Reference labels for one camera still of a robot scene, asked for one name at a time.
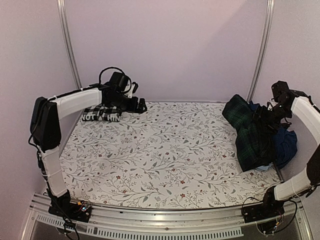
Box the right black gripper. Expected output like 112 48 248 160
251 103 292 135

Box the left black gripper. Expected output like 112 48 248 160
109 93 148 114

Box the black white checkered shirt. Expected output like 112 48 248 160
81 104 122 122

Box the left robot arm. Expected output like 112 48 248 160
28 68 148 217

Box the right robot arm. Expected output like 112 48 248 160
258 80 320 218

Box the dark green plaid garment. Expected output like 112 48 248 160
222 94 276 172

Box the light blue garment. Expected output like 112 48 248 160
255 163 274 172

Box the floral patterned table mat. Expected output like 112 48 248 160
59 102 280 209

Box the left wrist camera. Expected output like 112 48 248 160
124 82 139 98

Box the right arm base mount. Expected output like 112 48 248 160
241 201 285 223

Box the front aluminium rail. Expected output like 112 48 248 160
21 193 313 240

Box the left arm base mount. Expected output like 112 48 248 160
48 200 92 223

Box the right aluminium frame post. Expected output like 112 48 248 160
246 0 275 102

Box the aluminium frame post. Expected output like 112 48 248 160
246 0 275 102
56 0 82 89

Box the left aluminium frame post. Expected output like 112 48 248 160
56 0 82 89

